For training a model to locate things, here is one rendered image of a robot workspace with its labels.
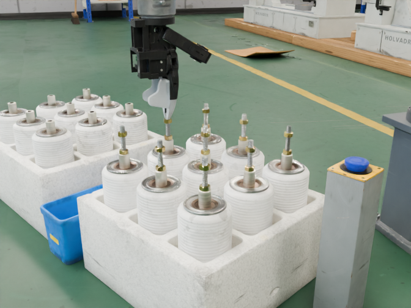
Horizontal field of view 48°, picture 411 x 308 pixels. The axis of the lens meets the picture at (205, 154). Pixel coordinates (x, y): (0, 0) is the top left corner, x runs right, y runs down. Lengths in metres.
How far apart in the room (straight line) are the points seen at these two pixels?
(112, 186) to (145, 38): 0.30
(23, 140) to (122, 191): 0.44
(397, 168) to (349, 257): 0.41
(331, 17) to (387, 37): 0.88
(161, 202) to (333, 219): 0.31
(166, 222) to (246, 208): 0.15
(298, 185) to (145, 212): 0.31
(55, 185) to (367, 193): 0.73
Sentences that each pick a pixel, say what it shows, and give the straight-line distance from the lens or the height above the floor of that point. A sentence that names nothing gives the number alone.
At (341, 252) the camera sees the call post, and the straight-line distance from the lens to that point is 0.86.
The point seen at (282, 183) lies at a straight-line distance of 0.93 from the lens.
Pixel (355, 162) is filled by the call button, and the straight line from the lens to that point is 0.81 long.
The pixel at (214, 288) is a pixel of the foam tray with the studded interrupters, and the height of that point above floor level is 0.15.
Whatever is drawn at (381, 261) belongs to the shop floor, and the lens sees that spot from 1.18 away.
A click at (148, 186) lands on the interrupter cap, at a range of 0.87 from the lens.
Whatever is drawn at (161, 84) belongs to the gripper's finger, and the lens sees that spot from 0.96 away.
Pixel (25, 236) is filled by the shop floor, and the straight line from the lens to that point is 1.28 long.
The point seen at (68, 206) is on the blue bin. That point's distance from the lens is 1.18.
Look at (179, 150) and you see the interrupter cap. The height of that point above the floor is 0.25.
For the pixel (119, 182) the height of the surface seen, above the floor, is 0.24.
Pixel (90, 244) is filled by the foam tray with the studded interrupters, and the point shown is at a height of 0.08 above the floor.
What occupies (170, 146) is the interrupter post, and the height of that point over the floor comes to 0.27.
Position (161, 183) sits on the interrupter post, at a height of 0.26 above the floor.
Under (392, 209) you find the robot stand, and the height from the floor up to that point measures 0.07.
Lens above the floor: 0.63
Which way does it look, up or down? 22 degrees down
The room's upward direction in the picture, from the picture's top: straight up
